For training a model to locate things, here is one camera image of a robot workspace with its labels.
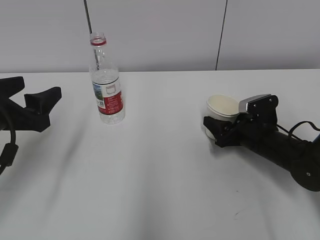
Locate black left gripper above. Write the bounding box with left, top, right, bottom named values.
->
left=0, top=76, right=62, bottom=132

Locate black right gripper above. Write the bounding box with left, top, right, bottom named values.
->
left=203, top=116, right=278, bottom=148

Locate white paper cup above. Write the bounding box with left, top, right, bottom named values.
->
left=205, top=94, right=239, bottom=140

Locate clear plastic water bottle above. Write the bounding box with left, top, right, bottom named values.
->
left=89, top=32, right=125, bottom=125

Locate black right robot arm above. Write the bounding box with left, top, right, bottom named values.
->
left=203, top=116, right=320, bottom=192

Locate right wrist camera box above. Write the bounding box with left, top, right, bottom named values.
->
left=238, top=94, right=279, bottom=126

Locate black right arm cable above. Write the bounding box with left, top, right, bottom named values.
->
left=276, top=120, right=320, bottom=143

